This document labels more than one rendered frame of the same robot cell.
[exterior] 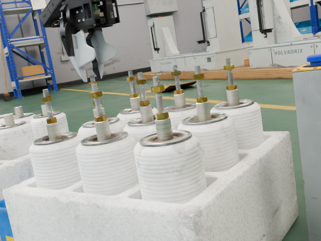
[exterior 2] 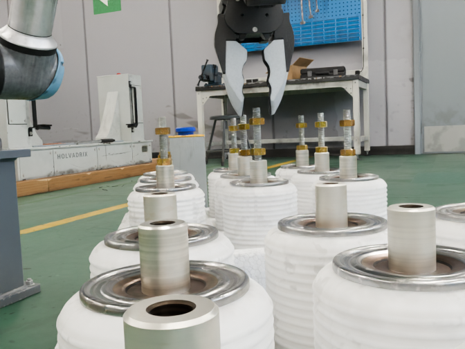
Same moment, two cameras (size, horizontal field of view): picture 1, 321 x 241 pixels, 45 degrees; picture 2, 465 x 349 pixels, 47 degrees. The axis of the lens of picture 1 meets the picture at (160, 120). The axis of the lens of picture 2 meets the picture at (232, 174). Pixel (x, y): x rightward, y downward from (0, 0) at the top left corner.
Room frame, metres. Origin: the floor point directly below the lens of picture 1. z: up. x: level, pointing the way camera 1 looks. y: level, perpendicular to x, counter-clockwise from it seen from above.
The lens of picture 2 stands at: (1.26, 0.59, 0.32)
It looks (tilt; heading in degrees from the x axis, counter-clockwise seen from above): 5 degrees down; 227
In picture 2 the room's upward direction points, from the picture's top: 2 degrees counter-clockwise
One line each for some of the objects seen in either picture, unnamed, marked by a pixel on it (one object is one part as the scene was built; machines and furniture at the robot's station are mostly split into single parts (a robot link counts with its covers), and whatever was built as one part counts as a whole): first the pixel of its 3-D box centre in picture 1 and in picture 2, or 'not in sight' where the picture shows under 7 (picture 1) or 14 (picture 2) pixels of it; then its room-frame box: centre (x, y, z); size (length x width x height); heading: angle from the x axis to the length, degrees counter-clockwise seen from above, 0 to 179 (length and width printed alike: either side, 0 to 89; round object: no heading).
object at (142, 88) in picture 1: (143, 93); (243, 140); (0.70, 0.02, 0.30); 0.01 x 0.01 x 0.08
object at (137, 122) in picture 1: (147, 121); (245, 176); (0.70, 0.02, 0.25); 0.08 x 0.08 x 0.01
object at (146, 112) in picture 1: (146, 114); (245, 167); (0.70, 0.02, 0.26); 0.02 x 0.02 x 0.03
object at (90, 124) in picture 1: (101, 123); (259, 183); (0.77, 0.12, 0.25); 0.08 x 0.08 x 0.01
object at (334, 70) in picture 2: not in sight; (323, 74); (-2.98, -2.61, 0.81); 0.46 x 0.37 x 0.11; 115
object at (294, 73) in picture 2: not in sight; (289, 72); (-2.91, -2.98, 0.87); 0.40 x 0.30 x 0.23; 101
